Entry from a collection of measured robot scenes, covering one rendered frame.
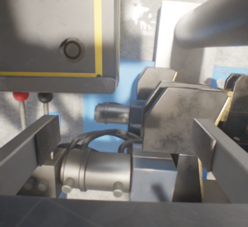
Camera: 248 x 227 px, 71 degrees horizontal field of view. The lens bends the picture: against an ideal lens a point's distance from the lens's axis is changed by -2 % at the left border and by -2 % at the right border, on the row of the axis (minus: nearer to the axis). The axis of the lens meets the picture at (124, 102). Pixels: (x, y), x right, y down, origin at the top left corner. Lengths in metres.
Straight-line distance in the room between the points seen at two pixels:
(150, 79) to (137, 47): 0.55
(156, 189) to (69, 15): 0.42
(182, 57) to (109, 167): 0.96
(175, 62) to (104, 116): 0.64
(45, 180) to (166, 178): 0.29
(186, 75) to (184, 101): 0.89
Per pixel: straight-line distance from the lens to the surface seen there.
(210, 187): 0.66
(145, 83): 0.86
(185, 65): 1.29
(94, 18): 0.32
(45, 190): 0.54
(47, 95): 0.44
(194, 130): 0.17
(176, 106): 0.41
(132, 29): 1.38
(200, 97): 0.42
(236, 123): 1.07
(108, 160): 0.49
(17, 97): 0.47
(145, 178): 0.45
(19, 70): 0.37
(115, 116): 0.90
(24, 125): 0.51
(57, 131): 0.17
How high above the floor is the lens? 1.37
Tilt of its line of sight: 74 degrees down
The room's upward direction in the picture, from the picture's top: 174 degrees counter-clockwise
